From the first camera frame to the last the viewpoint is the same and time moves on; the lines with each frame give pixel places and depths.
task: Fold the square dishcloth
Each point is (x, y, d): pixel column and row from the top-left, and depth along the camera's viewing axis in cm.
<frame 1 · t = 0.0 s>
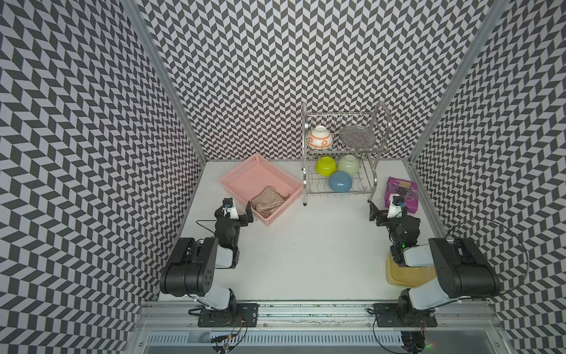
left hand: (237, 203, 91), fingers open
right hand: (380, 204, 91), fingers open
striped brown square dishcloth: (267, 200, 100), point 4 cm above the table
pink plastic basket: (258, 172, 118), on the table
metal two-tier dish rack: (340, 150, 85), point 29 cm above the table
white orange patterned bowl: (320, 137, 86), point 32 cm above the table
lime green bowl: (326, 166, 108), point 9 cm above the table
pale green bowl: (348, 163, 108), point 10 cm above the table
blue bowl: (340, 181, 103), point 8 cm above the table
purple snack packet: (407, 189, 103), point 5 cm above the table

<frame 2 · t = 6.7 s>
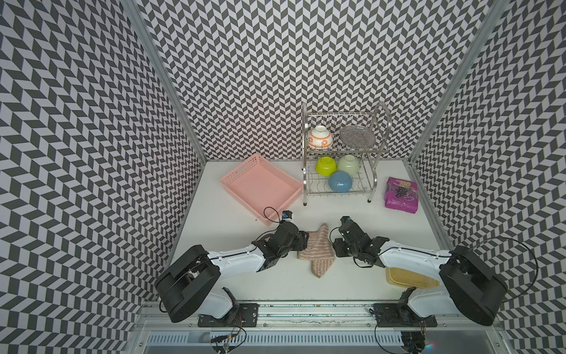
left hand: (302, 237, 87), fingers open
right hand: (337, 248, 88), fingers open
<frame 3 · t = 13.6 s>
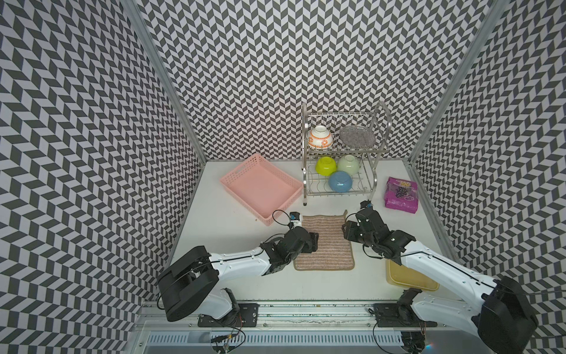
left hand: (309, 237, 84), fingers open
right hand: (346, 231, 83), fingers open
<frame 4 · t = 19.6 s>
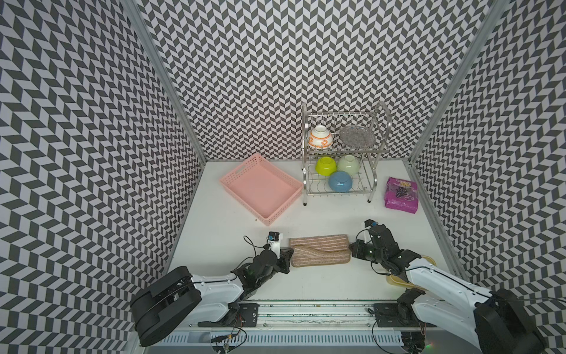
left hand: (291, 252, 85), fingers closed
right hand: (349, 250, 85), fingers closed
